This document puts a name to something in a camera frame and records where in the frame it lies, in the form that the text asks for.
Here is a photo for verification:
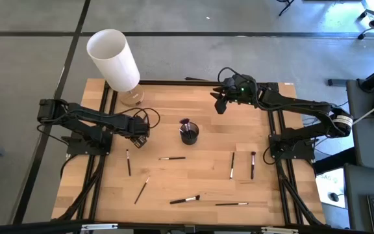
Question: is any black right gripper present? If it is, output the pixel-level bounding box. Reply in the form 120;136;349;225
210;73;258;114

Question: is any black front rig beam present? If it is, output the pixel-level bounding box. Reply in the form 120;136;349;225
0;220;369;234

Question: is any white shade wooden base lamp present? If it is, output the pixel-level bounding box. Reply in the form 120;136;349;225
86;29;145;107

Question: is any white cable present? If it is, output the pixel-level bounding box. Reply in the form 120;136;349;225
352;96;374;125

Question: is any black chair leg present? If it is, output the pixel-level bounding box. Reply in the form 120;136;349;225
277;0;295;17

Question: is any black desk leg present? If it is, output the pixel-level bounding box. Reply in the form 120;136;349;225
313;148;358;175

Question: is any black mesh cup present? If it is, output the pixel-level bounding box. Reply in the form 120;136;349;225
179;122;200;146

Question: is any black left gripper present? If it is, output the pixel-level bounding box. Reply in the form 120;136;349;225
129;115;151;149

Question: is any silver metal bracket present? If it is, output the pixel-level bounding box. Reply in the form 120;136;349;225
260;226;300;234
81;223;119;231

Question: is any black aluminium table frame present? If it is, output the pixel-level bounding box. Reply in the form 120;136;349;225
55;79;329;228

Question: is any dark handle makeup brush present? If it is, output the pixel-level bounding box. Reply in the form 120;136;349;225
125;149;132;177

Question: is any black wide head makeup brush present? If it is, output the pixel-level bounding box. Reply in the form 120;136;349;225
169;194;201;205

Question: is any thin brown makeup brush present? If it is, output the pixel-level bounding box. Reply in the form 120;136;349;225
134;176;151;205

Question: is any black makeup brush silver ferrule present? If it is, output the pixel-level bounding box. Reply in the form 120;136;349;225
229;151;236;179

